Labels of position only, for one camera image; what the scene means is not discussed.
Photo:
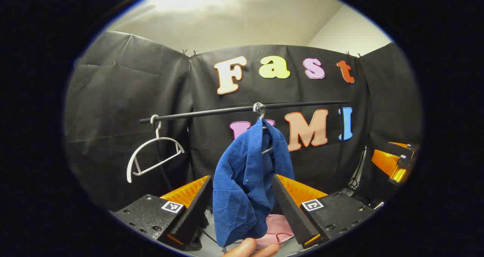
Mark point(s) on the black clothes rack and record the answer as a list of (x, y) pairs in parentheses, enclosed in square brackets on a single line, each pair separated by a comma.
[(211, 112)]

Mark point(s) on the black backdrop cloth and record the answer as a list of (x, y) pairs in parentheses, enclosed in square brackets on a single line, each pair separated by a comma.
[(124, 98)]

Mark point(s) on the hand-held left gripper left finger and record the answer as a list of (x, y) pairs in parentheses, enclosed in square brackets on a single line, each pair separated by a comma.
[(191, 211)]

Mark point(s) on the white plastic hanger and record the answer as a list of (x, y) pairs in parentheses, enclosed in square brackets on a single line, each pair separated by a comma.
[(160, 140), (267, 150)]

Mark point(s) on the pink laundry hamper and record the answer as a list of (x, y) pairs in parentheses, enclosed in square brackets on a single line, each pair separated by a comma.
[(278, 223)]

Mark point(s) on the clear tape wrap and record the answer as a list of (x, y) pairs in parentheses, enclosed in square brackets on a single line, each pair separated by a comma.
[(259, 108)]

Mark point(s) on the black backdrop stand tripod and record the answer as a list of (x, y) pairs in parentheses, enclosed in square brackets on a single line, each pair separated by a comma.
[(355, 181)]

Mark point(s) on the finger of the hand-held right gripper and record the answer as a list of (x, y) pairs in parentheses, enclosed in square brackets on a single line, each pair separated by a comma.
[(387, 164), (404, 146)]

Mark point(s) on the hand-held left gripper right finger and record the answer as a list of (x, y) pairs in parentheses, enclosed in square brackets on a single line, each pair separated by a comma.
[(289, 207)]

